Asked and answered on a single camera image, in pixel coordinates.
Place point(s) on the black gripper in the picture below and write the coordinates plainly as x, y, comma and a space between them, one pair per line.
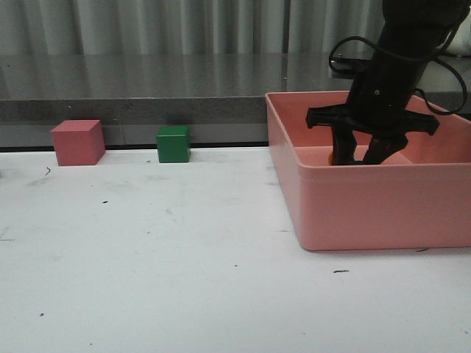
376, 105

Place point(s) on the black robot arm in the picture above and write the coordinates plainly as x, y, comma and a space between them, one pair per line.
416, 31

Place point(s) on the pink plastic bin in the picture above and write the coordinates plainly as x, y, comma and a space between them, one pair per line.
418, 198

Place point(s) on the white appliance on counter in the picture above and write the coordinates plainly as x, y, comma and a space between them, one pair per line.
460, 45

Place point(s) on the green cube block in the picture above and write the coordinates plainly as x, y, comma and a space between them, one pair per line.
173, 144

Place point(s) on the pink cube block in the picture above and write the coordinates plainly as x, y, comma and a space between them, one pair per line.
78, 142

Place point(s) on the grey stone countertop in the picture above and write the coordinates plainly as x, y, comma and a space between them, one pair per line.
122, 89

